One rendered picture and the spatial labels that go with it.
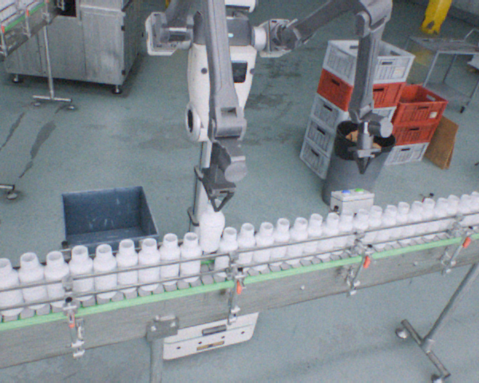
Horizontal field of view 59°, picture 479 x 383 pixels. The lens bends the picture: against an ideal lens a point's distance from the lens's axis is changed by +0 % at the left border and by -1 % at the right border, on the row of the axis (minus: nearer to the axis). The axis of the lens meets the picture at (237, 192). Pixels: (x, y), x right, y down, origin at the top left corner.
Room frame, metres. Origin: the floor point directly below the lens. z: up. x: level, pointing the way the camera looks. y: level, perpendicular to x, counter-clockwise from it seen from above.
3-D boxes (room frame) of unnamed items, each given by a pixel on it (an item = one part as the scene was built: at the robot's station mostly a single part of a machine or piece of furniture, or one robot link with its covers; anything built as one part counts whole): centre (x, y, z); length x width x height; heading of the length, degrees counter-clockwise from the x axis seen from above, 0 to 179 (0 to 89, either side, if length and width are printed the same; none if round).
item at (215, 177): (0.92, 0.05, 1.38); 0.10 x 0.07 x 0.07; 26
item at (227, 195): (0.91, 0.05, 1.30); 0.07 x 0.07 x 0.09; 26
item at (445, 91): (5.56, -2.34, 0.49); 1.05 x 0.55 x 0.99; 116
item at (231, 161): (0.88, 0.03, 1.47); 0.12 x 0.09 x 0.12; 27
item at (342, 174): (2.95, -0.88, 0.32); 0.45 x 0.45 x 0.64
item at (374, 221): (1.19, -0.48, 1.08); 0.06 x 0.06 x 0.17
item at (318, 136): (3.56, -0.88, 0.33); 0.61 x 0.41 x 0.22; 122
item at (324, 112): (3.55, -0.88, 0.55); 0.61 x 0.41 x 0.22; 123
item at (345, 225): (1.13, -0.37, 1.08); 0.06 x 0.06 x 0.17
